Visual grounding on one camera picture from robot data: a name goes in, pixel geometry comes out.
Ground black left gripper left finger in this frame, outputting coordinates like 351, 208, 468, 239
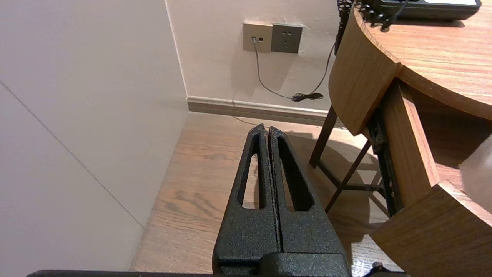
213, 124, 282, 277

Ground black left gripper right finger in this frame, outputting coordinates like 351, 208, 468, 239
268, 126, 351, 277

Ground wooden table drawer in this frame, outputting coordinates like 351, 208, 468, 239
369, 79, 492, 277

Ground brown skirting board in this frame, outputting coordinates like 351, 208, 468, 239
186, 96, 342, 127

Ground thin grey telephone line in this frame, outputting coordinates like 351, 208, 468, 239
252, 37, 336, 102

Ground dark grey power outlet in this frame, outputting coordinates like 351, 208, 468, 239
271, 23, 303, 53

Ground round wooden side table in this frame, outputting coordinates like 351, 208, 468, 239
309, 0, 492, 214

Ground black and white desk telephone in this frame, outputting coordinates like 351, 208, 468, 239
371, 0, 482, 20

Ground grey wall socket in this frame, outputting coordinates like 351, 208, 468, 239
243, 22, 273, 53

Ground black coiled telephone cord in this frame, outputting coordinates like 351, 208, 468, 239
334, 0, 408, 56

